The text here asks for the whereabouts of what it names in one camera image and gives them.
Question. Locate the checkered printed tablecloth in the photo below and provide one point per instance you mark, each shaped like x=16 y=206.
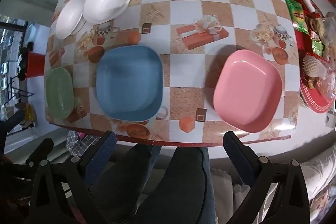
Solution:
x=189 y=11

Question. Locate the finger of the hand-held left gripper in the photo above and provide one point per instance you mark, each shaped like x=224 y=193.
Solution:
x=42 y=150
x=13 y=121

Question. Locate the clear wrapped snacks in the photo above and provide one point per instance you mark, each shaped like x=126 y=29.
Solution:
x=328 y=37

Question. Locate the plaid cloth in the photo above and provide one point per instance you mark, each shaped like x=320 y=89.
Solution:
x=78 y=142

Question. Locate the person's legs in jeans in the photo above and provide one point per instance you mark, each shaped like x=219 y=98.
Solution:
x=170 y=187

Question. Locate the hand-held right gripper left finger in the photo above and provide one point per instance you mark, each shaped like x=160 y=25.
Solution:
x=101 y=155

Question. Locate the pink square plate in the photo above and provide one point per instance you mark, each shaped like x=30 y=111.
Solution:
x=246 y=90

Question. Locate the white fluffy blanket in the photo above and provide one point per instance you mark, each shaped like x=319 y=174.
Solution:
x=320 y=174

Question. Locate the red plastic tray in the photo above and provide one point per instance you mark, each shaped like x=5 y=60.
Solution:
x=315 y=104

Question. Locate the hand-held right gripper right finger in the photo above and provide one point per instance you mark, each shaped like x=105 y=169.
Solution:
x=236 y=155

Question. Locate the large green snack packet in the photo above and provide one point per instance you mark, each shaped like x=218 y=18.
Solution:
x=296 y=14

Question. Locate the small green snack packet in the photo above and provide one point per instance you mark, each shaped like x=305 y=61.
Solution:
x=317 y=47

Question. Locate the small white foam bowl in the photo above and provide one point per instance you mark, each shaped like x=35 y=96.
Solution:
x=69 y=16

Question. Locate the white paper roll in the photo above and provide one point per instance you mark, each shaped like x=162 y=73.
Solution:
x=309 y=5

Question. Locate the fruit in foam net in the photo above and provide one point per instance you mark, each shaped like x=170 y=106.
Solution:
x=313 y=65

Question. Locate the light blue basin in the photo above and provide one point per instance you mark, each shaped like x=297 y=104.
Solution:
x=31 y=33

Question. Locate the red bucket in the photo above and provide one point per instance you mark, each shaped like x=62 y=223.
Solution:
x=36 y=66

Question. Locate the blue square plate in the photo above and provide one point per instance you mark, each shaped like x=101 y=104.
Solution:
x=128 y=82

